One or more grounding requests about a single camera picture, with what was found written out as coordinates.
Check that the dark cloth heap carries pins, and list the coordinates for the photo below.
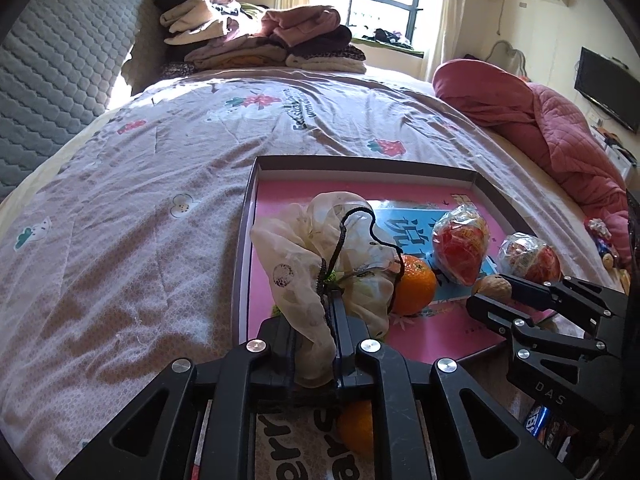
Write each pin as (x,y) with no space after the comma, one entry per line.
(395,37)

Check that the green knitted scrubber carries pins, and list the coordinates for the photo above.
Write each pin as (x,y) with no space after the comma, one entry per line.
(330,277)

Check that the strawberry printed bed sheet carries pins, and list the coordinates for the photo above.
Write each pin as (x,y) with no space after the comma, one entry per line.
(125,210)

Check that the black flat television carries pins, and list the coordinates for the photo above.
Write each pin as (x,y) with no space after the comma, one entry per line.
(607,90)

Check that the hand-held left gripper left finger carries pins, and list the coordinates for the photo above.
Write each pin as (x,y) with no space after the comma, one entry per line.
(275,355)

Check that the small colourful toy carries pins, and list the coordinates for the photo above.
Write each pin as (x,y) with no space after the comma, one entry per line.
(602,240)

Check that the shallow grey box pink inside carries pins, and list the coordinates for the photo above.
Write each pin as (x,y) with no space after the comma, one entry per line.
(280,200)

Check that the plastic-wrapped red apple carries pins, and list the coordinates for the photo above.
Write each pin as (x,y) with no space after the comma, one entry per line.
(460,250)
(531,259)

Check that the blue cookie packet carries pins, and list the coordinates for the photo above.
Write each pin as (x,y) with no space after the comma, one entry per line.
(545,425)

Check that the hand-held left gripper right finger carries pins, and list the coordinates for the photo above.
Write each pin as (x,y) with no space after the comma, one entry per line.
(350,355)

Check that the pink quilted blanket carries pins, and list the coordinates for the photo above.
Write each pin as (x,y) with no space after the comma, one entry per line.
(540,115)

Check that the orange mandarin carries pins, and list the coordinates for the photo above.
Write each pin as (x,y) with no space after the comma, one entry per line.
(414,286)
(357,427)

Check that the pile of folded clothes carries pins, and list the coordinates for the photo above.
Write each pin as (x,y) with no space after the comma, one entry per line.
(260,30)

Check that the grey quilted headboard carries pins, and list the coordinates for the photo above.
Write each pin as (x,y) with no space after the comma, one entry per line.
(50,75)

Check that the white low cabinet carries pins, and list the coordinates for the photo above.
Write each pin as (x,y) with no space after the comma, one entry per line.
(617,152)

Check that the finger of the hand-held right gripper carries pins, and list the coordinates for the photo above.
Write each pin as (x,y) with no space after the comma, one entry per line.
(545,295)
(495,316)

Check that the brown walnut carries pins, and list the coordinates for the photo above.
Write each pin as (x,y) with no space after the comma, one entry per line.
(492,287)

